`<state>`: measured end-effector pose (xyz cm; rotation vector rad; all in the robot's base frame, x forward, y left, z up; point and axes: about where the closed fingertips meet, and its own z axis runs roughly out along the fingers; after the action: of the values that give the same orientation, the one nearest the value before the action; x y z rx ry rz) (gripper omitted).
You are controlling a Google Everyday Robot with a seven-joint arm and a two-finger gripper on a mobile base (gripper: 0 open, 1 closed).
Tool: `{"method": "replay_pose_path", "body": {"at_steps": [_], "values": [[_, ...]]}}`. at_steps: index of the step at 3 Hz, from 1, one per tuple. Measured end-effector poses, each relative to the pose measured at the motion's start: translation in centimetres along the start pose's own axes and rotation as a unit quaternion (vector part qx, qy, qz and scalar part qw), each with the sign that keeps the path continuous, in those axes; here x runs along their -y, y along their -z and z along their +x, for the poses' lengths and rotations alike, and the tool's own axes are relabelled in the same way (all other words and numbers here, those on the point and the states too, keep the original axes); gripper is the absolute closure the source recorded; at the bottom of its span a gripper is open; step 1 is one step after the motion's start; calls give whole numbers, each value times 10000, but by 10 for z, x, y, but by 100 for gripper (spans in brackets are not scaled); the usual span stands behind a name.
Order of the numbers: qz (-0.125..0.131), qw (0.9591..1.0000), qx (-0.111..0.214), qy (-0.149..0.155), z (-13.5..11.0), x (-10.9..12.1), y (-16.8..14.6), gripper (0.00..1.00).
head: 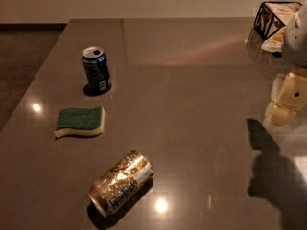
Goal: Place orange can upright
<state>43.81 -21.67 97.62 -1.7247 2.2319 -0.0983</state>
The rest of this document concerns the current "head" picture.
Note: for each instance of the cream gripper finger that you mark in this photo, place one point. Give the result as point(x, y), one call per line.
point(288, 97)

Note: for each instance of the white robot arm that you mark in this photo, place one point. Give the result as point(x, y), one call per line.
point(294, 46)

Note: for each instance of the blue soda can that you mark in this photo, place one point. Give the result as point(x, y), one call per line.
point(95, 65)

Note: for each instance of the white napkins in basket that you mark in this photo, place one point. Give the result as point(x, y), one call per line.
point(274, 43)

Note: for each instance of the green and yellow sponge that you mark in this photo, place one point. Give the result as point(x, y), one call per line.
point(76, 121)

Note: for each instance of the black wire basket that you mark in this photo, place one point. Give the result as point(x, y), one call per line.
point(273, 16)

